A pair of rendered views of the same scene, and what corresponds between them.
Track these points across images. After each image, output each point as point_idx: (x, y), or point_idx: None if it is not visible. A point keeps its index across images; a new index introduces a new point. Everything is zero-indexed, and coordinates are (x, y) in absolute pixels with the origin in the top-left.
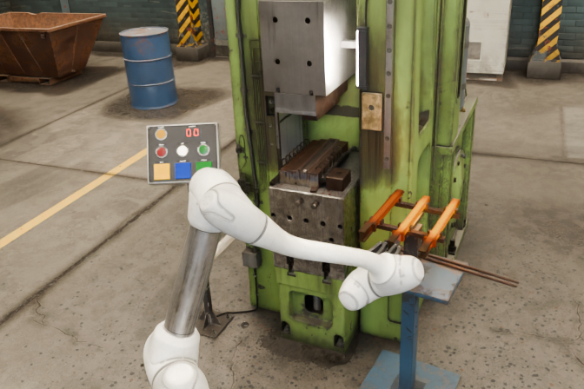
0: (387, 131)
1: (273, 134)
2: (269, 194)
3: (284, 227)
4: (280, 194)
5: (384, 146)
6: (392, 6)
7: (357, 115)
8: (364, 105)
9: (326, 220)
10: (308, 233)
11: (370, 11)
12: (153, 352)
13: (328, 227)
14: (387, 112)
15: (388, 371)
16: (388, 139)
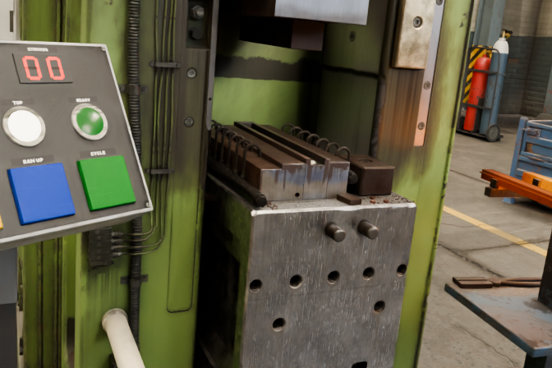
0: (428, 71)
1: (197, 94)
2: (255, 230)
3: (280, 308)
4: (282, 223)
5: (420, 101)
6: None
7: (275, 75)
8: (407, 17)
9: (376, 264)
10: (335, 305)
11: None
12: None
13: (379, 278)
14: (433, 34)
15: None
16: (428, 87)
